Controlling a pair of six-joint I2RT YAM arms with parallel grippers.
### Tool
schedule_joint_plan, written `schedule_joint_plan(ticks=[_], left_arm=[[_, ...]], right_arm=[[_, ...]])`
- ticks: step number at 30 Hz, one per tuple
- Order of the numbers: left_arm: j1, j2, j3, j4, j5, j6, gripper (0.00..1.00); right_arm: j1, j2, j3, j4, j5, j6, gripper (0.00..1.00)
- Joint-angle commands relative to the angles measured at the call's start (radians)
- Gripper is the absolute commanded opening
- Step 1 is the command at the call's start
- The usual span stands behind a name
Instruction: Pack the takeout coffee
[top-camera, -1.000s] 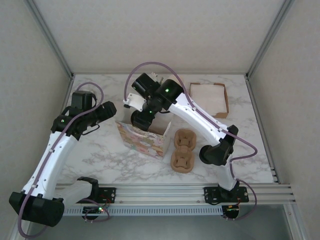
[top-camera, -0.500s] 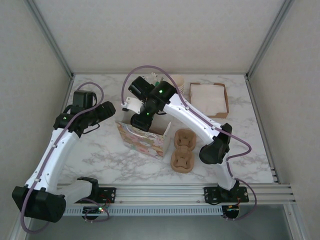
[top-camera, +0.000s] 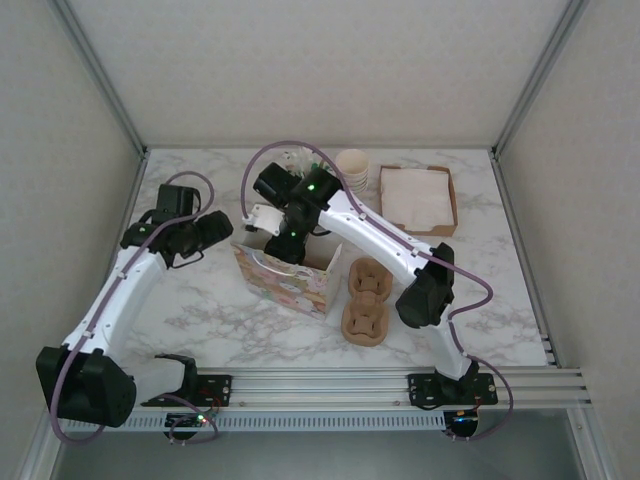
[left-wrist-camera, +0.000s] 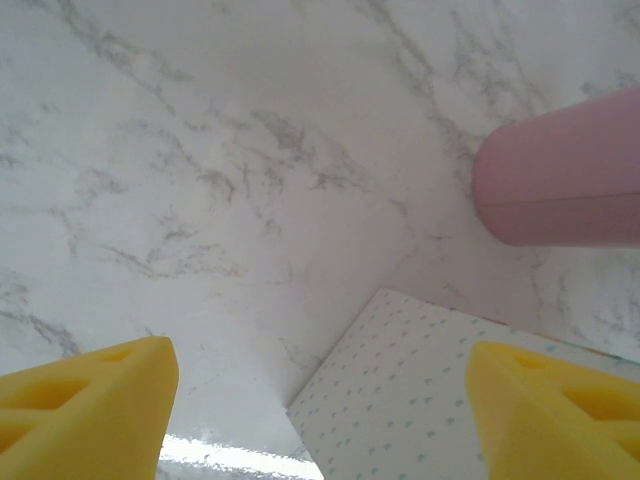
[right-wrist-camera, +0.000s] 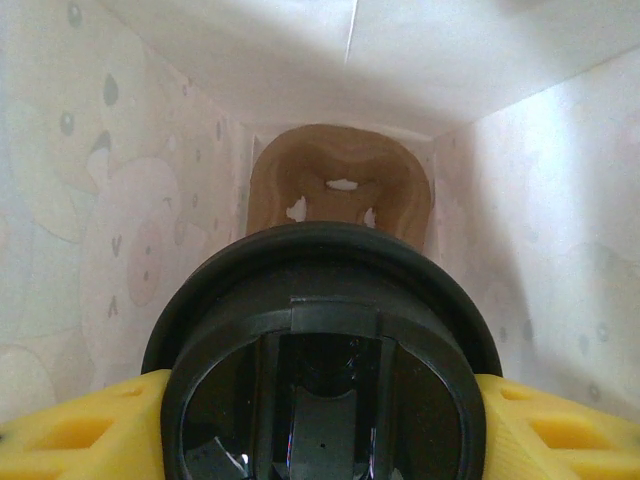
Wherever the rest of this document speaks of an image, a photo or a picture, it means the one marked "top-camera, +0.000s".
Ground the patterned paper gift bag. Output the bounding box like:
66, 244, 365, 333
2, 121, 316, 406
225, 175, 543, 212
229, 202, 345, 320

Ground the brown pulp cup carrier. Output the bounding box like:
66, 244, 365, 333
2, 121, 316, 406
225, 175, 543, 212
339, 257, 396, 349

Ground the green white wrapped straws bundle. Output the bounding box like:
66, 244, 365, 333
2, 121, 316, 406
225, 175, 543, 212
282, 147, 334, 176

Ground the beige paper cup stack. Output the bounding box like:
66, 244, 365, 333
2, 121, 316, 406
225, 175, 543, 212
334, 149, 372, 194

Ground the white paper napkin stack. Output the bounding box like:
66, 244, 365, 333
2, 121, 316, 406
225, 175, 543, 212
382, 167, 451, 231

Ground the brown cardboard napkin tray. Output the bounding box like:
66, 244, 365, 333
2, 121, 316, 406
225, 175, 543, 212
377, 163, 460, 238

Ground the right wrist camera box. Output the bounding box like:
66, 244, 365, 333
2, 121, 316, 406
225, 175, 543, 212
243, 202, 284, 236

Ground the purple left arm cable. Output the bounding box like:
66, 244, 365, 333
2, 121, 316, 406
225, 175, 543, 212
47, 169, 221, 446

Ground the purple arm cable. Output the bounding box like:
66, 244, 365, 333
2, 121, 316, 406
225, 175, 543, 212
241, 141, 516, 444
47, 169, 221, 446

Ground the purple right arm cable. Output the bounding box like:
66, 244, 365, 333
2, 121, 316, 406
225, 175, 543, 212
241, 141, 516, 444

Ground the aluminium frame post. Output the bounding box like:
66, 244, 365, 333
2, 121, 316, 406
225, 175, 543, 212
52, 0, 151, 159
489, 0, 594, 159

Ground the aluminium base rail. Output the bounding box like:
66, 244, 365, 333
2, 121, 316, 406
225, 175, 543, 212
197, 366, 594, 416

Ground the white slotted cable duct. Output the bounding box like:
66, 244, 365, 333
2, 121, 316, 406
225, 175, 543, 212
64, 412, 448, 432

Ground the aluminium table side rail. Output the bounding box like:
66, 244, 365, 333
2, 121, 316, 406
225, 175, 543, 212
489, 149, 561, 369

